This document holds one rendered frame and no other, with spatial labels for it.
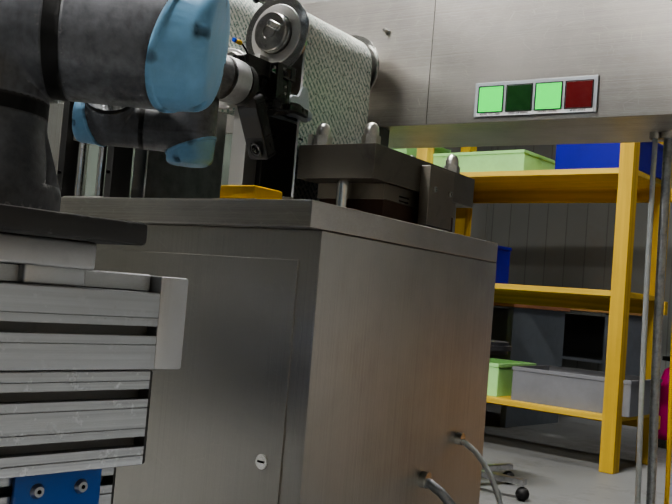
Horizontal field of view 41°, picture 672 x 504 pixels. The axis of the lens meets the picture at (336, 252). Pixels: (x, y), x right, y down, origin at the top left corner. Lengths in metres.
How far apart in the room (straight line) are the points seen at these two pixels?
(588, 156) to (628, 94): 3.11
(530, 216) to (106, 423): 7.92
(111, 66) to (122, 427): 0.33
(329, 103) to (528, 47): 0.41
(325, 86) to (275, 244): 0.51
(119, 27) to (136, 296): 0.25
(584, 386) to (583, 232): 3.73
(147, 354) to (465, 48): 1.20
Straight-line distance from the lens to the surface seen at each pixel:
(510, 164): 5.08
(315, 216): 1.25
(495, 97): 1.83
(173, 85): 0.79
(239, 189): 1.36
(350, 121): 1.81
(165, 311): 0.87
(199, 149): 1.40
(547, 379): 4.87
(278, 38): 1.70
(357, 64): 1.84
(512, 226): 8.73
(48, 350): 0.81
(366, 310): 1.38
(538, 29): 1.84
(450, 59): 1.90
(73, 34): 0.79
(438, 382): 1.62
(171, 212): 1.42
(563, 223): 8.47
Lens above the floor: 0.77
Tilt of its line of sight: 3 degrees up
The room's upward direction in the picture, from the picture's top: 5 degrees clockwise
